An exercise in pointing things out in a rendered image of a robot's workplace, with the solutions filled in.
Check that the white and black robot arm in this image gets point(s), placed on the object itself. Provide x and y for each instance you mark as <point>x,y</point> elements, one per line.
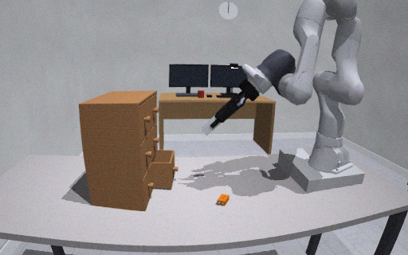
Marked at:
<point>295,82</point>

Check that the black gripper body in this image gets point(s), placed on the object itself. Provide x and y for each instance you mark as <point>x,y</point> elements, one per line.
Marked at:
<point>247,91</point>

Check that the brown wooden chest of drawers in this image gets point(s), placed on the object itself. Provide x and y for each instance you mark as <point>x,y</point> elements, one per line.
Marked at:
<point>109,127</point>

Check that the orange nine-volt battery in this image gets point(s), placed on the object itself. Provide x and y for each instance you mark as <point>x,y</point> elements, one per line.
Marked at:
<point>223,199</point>

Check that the brown wooden drawer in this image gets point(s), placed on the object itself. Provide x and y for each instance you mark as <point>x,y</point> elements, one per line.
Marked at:
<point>147,185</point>
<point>153,138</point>
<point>145,150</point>
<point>144,122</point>
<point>163,170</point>
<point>153,109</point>

